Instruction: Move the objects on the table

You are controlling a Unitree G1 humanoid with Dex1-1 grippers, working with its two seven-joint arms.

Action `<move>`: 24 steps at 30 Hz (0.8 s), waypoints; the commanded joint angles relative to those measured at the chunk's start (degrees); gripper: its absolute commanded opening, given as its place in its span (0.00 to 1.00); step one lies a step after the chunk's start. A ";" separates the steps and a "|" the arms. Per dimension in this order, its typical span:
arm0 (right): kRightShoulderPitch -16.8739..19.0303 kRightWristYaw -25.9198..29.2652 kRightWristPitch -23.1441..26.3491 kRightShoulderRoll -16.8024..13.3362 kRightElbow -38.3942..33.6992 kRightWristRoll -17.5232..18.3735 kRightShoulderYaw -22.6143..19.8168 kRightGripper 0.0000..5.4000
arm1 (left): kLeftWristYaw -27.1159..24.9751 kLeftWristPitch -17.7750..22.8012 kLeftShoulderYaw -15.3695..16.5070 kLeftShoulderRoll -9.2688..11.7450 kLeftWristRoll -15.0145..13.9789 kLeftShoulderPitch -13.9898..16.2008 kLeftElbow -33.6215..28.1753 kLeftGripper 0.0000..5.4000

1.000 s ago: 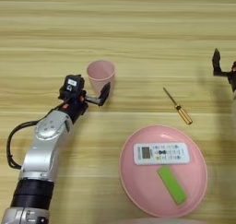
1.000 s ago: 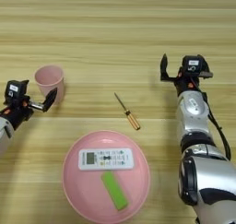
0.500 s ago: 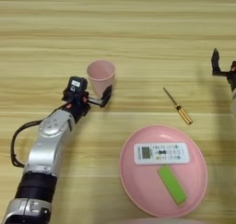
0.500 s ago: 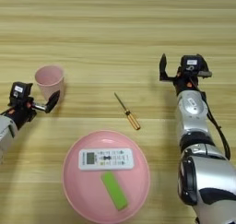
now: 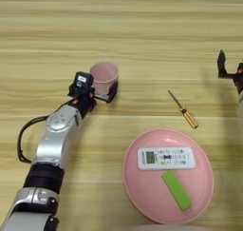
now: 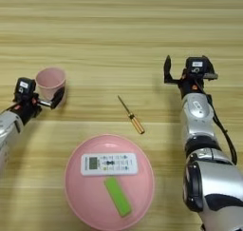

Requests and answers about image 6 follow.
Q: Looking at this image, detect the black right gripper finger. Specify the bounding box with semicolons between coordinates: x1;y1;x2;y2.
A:
162;54;174;85

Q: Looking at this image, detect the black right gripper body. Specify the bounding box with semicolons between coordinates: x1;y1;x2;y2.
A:
164;67;207;100

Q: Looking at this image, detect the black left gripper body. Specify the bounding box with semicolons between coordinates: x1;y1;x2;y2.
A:
7;94;53;126

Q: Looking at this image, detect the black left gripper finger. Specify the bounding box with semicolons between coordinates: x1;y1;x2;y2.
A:
49;86;66;110

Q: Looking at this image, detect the pink plastic cup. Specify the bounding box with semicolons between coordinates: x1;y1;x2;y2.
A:
35;67;67;109

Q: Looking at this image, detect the white remote control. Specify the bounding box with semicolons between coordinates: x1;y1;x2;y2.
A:
80;151;140;178

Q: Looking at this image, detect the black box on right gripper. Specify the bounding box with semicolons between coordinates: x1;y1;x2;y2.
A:
184;55;219;82

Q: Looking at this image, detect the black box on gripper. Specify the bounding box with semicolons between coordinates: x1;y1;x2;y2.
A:
12;77;37;104
184;55;219;82

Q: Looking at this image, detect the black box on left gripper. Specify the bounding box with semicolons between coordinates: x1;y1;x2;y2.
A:
12;77;37;104

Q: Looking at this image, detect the pink round plate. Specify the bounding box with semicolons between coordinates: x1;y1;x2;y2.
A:
64;133;156;231

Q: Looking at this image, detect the green rectangular block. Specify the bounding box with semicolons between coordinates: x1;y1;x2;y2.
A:
103;175;133;218

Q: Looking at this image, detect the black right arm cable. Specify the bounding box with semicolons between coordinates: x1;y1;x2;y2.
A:
204;93;238;166

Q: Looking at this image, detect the screwdriver with amber handle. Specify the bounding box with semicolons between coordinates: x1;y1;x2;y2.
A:
117;95;146;135

